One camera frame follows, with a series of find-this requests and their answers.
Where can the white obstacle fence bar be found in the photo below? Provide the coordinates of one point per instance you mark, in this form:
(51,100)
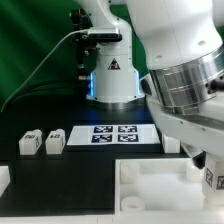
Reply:
(4,179)

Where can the white square table top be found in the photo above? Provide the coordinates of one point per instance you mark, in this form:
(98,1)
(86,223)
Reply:
(162,189)

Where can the white sheet with tags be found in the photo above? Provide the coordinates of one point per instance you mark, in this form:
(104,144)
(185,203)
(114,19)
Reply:
(113,134)

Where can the black camera on mount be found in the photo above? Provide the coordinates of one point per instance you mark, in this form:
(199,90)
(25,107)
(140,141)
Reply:
(104,34)

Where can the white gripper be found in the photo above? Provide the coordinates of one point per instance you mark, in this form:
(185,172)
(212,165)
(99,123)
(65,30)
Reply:
(202,131)

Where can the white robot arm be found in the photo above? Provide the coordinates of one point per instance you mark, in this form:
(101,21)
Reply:
(172,51)

